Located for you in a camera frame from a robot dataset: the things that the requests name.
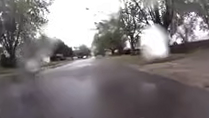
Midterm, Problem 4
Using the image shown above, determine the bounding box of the wet grey asphalt road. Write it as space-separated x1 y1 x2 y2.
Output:
0 52 209 118

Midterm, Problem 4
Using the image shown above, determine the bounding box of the dark fence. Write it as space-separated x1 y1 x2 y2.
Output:
169 38 209 55

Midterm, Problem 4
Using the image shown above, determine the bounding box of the row of trees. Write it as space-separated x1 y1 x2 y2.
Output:
89 0 209 57

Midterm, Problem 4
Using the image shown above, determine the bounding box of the pale concrete driveway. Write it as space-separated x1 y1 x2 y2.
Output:
138 48 209 92

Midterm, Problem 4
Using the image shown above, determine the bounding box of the grass verge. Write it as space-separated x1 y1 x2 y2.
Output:
0 58 77 77

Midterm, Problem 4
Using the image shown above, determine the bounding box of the dark vehicle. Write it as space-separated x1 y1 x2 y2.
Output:
49 52 67 63

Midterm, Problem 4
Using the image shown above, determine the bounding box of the large tree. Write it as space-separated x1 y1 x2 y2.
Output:
0 0 57 69

